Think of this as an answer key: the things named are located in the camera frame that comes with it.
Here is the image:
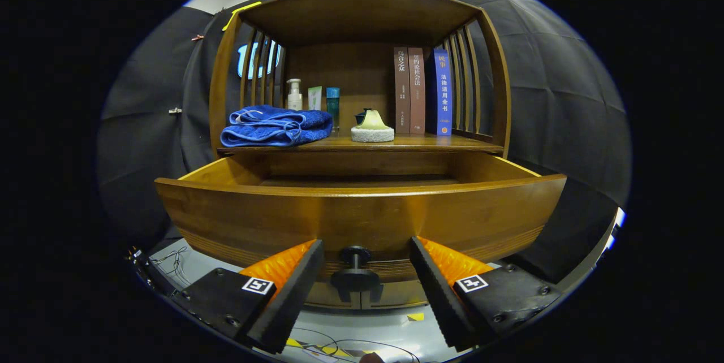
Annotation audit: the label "dark brown book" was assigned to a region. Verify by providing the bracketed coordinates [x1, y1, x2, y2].
[394, 47, 411, 135]

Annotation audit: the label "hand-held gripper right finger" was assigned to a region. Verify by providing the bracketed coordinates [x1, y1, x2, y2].
[408, 236, 563, 352]

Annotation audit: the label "white pump bottle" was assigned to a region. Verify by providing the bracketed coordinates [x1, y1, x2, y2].
[286, 79, 303, 111]

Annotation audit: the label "black backdrop cloth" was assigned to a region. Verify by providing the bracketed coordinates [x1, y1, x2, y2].
[96, 0, 631, 284]

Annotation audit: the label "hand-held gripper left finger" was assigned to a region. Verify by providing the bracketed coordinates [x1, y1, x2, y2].
[173, 239, 324, 355]

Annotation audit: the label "yellow and black floor tape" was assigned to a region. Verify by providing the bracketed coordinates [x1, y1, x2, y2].
[286, 338, 374, 358]

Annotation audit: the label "wooden drawer with black knob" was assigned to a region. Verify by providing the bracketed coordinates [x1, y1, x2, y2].
[154, 151, 567, 293]

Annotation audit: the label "teal bottle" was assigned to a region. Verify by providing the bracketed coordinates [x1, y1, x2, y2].
[326, 87, 341, 132]

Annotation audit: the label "black floor cables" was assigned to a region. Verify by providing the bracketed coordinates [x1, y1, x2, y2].
[286, 326, 422, 363]

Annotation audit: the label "blue folded towel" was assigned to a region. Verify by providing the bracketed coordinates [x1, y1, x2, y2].
[220, 105, 334, 148]

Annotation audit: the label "wooden cabinet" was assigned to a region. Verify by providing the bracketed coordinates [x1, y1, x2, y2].
[208, 0, 512, 310]

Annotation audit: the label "wooden cabinet door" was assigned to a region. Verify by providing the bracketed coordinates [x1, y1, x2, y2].
[362, 281, 429, 308]
[305, 281, 363, 310]

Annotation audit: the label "blue book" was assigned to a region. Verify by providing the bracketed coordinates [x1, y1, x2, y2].
[433, 48, 453, 136]

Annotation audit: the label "wooden countertop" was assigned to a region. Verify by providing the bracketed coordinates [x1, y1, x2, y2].
[217, 132, 504, 154]

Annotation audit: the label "reddish brown book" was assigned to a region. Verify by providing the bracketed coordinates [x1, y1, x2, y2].
[408, 47, 426, 135]

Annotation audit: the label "white panel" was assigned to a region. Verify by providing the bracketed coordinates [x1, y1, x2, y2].
[602, 206, 626, 253]

